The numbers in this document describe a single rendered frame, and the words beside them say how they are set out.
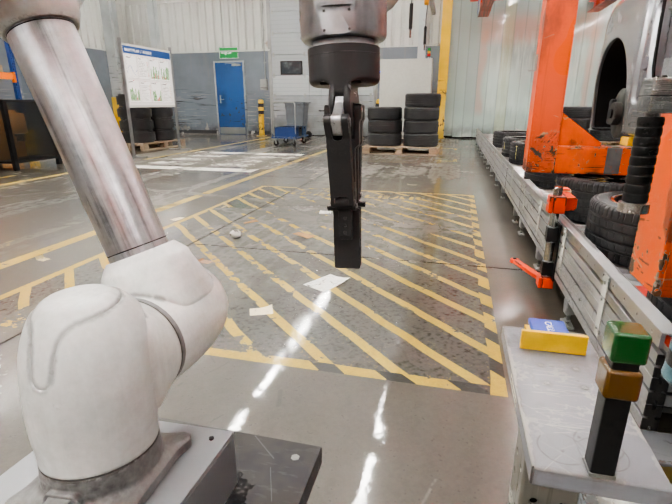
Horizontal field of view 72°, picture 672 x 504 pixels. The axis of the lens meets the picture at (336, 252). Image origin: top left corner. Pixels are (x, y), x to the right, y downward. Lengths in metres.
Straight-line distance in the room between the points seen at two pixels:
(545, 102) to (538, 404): 2.35
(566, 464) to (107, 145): 0.82
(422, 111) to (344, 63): 8.38
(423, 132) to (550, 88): 6.01
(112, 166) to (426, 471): 1.04
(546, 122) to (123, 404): 2.72
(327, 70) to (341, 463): 1.07
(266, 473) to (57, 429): 0.37
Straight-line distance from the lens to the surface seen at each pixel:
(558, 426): 0.82
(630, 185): 0.86
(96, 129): 0.83
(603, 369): 0.67
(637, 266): 1.28
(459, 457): 1.41
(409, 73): 11.64
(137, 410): 0.69
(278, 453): 0.93
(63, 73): 0.85
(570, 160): 3.06
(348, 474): 1.32
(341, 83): 0.48
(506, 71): 13.62
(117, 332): 0.64
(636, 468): 0.79
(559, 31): 3.04
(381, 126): 8.97
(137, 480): 0.73
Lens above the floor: 0.91
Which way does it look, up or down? 18 degrees down
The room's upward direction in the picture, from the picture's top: straight up
